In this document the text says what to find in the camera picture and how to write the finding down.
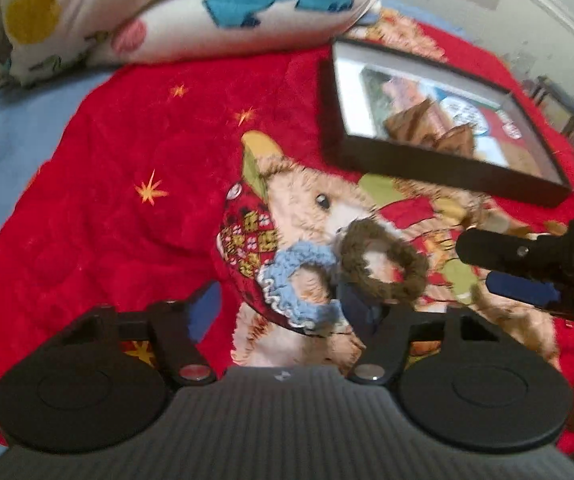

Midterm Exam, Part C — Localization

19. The blue scrunchie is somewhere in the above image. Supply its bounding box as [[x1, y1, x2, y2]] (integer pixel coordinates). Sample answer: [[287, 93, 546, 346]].
[[258, 240, 349, 335]]

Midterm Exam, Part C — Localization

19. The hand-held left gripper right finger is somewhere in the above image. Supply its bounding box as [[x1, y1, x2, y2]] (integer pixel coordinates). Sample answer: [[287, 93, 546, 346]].
[[338, 284, 508, 387]]

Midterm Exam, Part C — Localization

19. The brown scrunchie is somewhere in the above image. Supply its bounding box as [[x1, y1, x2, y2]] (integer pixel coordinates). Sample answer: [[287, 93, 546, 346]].
[[336, 218, 431, 305]]

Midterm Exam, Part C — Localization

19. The red printed blanket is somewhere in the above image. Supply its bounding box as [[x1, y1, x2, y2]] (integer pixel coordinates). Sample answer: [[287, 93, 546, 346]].
[[0, 7, 574, 463]]

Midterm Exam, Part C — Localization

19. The white cartoon monster blanket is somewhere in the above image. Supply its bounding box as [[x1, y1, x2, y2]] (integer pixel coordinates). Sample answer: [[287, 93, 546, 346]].
[[0, 0, 384, 102]]

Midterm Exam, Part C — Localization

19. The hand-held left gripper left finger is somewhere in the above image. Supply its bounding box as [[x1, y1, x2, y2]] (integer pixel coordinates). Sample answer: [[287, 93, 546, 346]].
[[61, 281, 224, 387]]

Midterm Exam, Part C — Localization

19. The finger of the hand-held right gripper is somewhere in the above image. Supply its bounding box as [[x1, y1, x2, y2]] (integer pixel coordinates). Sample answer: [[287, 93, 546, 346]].
[[455, 229, 574, 282], [485, 269, 574, 333]]

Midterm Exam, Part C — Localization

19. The dark chair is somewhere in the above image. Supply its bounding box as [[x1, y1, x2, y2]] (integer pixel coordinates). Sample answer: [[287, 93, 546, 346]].
[[521, 75, 574, 135]]

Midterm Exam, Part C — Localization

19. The black cardboard box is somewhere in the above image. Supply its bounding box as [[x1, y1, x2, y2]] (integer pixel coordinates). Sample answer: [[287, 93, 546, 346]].
[[317, 36, 574, 209]]

